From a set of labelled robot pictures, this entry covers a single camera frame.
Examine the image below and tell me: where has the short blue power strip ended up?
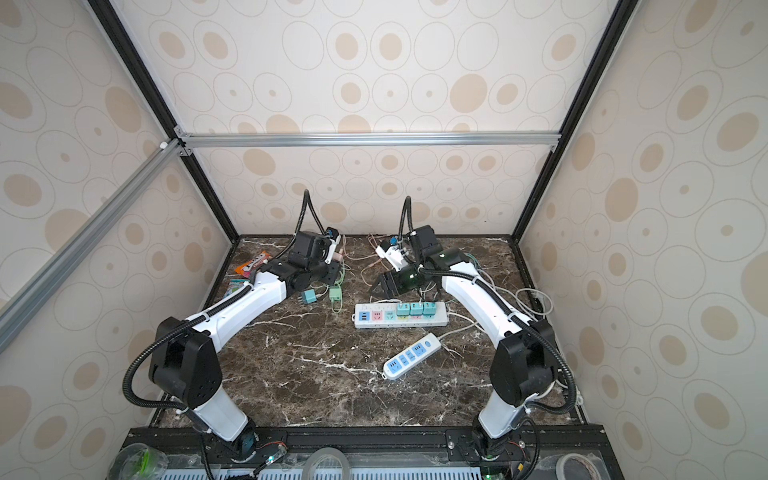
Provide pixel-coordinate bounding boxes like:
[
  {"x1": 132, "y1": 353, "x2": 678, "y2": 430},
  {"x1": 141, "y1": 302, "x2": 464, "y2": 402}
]
[{"x1": 383, "y1": 333, "x2": 442, "y2": 380}]

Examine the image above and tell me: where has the silver aluminium rail back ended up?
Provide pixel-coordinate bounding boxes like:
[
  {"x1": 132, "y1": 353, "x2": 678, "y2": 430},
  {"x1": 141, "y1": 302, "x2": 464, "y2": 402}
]
[{"x1": 180, "y1": 131, "x2": 561, "y2": 148}]

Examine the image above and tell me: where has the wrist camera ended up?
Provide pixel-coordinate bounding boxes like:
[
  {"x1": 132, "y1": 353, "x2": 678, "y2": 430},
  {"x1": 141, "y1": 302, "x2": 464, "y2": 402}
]
[
  {"x1": 375, "y1": 237, "x2": 408, "y2": 271},
  {"x1": 324, "y1": 231, "x2": 341, "y2": 264}
]

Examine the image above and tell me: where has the long multicolour power strip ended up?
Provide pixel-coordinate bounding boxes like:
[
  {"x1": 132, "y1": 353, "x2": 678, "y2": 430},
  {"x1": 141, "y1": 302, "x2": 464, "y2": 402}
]
[{"x1": 353, "y1": 302, "x2": 449, "y2": 329}]

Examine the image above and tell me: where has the clear plastic cup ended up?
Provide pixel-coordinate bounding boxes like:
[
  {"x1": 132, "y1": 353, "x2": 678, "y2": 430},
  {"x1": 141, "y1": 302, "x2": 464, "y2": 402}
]
[{"x1": 107, "y1": 443, "x2": 169, "y2": 480}]

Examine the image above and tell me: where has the silver aluminium rail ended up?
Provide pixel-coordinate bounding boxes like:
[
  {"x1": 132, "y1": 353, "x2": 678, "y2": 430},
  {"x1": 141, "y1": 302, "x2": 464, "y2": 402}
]
[
  {"x1": 1, "y1": 139, "x2": 181, "y2": 350},
  {"x1": 180, "y1": 131, "x2": 561, "y2": 148}
]

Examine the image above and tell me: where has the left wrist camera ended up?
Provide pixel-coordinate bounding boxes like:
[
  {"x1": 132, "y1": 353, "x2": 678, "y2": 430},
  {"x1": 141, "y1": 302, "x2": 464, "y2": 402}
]
[{"x1": 324, "y1": 231, "x2": 341, "y2": 264}]

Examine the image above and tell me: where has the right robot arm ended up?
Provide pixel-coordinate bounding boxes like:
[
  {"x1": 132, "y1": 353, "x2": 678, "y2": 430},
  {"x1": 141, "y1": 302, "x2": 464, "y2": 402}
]
[{"x1": 370, "y1": 197, "x2": 577, "y2": 447}]

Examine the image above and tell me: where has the orange candy bag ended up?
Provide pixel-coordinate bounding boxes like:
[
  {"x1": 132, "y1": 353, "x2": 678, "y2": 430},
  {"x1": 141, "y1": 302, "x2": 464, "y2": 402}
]
[{"x1": 235, "y1": 251, "x2": 272, "y2": 279}]

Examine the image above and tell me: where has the silver aluminium rail left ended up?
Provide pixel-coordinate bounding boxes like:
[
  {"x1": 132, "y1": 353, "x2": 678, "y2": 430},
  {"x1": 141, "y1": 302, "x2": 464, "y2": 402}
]
[{"x1": 1, "y1": 139, "x2": 181, "y2": 350}]

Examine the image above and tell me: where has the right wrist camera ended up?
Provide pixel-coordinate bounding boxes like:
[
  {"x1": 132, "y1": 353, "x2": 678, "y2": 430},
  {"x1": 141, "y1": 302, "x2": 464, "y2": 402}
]
[{"x1": 375, "y1": 237, "x2": 408, "y2": 271}]

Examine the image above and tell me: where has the white power strip cord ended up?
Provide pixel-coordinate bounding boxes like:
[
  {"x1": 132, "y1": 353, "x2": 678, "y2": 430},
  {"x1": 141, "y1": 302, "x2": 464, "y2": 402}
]
[{"x1": 437, "y1": 281, "x2": 556, "y2": 343}]

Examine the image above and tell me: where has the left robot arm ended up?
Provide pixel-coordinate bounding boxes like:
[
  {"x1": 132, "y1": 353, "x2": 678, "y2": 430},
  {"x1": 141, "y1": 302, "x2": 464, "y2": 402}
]
[{"x1": 122, "y1": 226, "x2": 341, "y2": 460}]

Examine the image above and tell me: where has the light green charger cube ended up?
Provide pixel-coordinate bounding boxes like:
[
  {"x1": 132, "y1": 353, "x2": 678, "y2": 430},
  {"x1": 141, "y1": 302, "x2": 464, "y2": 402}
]
[{"x1": 329, "y1": 286, "x2": 343, "y2": 313}]

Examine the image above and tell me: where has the tape roll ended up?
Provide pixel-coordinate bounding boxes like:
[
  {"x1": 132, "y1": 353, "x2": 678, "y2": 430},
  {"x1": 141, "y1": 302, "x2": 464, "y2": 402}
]
[{"x1": 555, "y1": 453, "x2": 601, "y2": 480}]

